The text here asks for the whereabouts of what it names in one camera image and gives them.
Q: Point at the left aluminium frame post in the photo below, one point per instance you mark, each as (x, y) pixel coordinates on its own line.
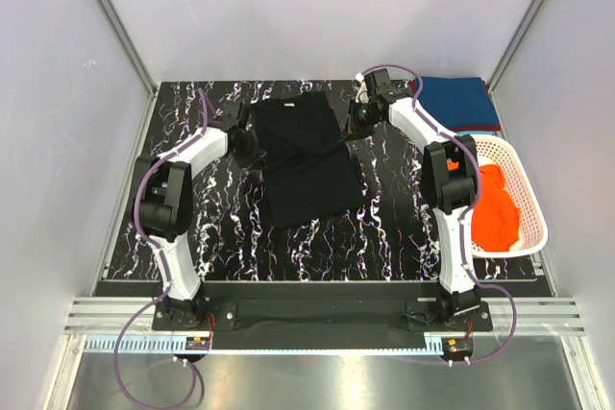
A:
(109, 11)

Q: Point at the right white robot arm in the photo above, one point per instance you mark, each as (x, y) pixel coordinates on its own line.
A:
(450, 182)

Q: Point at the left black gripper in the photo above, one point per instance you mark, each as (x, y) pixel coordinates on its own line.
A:
(255, 157)

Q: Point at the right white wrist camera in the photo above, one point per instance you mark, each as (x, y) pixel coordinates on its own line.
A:
(362, 96)

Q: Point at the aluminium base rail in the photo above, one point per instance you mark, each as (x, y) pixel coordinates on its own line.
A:
(534, 315)

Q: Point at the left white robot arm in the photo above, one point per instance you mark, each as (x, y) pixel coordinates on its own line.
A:
(161, 207)

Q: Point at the orange t shirt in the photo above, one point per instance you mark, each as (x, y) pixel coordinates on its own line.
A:
(496, 219)

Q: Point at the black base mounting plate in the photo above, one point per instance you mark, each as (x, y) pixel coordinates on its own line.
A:
(417, 295)

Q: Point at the slotted cable duct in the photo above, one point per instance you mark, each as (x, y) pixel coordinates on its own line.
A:
(223, 344)

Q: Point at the black t shirt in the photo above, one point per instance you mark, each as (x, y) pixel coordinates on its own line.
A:
(308, 172)

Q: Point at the folded light blue t shirt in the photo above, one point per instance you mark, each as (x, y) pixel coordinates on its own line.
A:
(478, 135)

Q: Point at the white plastic laundry basket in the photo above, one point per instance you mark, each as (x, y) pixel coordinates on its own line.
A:
(533, 231)

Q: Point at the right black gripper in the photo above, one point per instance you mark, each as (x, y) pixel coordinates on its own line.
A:
(353, 131)

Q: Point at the right aluminium frame post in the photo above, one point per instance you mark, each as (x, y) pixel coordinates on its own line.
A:
(528, 18)

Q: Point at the aluminium frame post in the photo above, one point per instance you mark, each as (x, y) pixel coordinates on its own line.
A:
(528, 18)
(109, 11)

